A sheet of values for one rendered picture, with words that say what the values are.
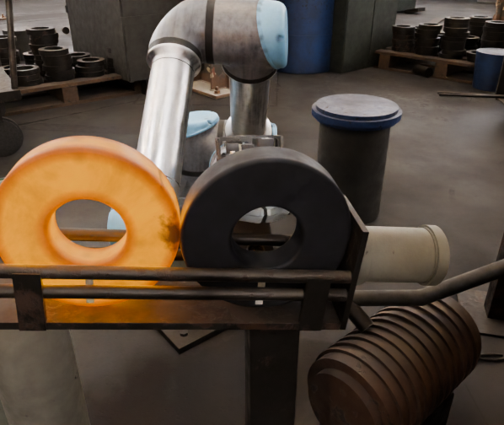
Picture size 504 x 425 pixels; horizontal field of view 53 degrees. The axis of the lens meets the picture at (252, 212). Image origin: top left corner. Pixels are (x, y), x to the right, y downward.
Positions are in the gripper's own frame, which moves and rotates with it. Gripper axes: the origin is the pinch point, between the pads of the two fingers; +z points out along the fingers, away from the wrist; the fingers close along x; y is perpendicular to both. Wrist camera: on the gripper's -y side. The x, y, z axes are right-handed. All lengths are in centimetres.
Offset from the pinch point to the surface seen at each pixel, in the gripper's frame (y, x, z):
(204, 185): 3.7, -5.3, 3.0
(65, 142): 7.7, -16.1, 2.9
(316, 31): 78, 94, -361
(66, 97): 30, -88, -303
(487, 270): -9.4, 27.4, -8.8
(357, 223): -0.5, 8.0, 2.6
